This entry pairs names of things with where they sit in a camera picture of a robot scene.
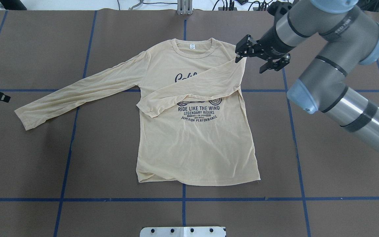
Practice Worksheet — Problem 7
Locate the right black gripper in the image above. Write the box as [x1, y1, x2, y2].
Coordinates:
[235, 30, 291, 74]

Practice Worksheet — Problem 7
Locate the beige long-sleeve printed shirt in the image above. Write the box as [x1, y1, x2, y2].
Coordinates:
[15, 39, 260, 186]

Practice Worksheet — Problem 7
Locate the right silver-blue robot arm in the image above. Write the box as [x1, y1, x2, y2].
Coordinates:
[235, 0, 379, 152]

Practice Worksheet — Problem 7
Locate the aluminium frame post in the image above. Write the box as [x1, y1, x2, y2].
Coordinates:
[177, 0, 193, 15]

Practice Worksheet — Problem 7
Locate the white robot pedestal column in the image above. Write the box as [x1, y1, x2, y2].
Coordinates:
[140, 226, 227, 237]

